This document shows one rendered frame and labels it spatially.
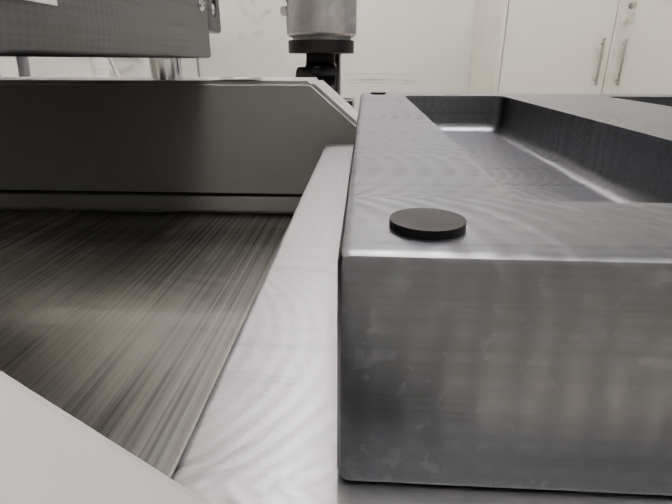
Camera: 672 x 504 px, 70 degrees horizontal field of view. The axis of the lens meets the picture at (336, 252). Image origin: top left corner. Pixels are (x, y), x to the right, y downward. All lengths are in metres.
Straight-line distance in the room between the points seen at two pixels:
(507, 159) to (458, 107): 0.07
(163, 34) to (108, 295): 0.10
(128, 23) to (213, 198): 0.12
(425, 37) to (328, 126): 2.49
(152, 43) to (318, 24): 0.35
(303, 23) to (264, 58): 2.16
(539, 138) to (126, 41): 0.14
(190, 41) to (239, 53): 2.48
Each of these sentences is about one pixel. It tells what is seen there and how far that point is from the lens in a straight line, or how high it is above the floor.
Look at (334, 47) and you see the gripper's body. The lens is 0.53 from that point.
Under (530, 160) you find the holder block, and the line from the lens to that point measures 0.16.
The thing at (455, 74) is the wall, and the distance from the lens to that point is 2.77.
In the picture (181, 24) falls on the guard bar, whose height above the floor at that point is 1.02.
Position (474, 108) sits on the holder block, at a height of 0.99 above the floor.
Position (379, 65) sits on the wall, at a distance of 2.69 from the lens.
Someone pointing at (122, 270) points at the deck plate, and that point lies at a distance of 0.21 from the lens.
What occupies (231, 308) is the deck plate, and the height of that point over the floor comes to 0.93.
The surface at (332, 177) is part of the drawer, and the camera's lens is 0.17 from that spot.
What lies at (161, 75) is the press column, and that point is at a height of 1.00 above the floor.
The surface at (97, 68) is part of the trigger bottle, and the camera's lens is 1.12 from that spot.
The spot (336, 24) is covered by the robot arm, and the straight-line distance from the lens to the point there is 0.53.
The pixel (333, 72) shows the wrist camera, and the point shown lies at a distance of 0.53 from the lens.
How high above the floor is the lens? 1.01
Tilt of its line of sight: 22 degrees down
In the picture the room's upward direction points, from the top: straight up
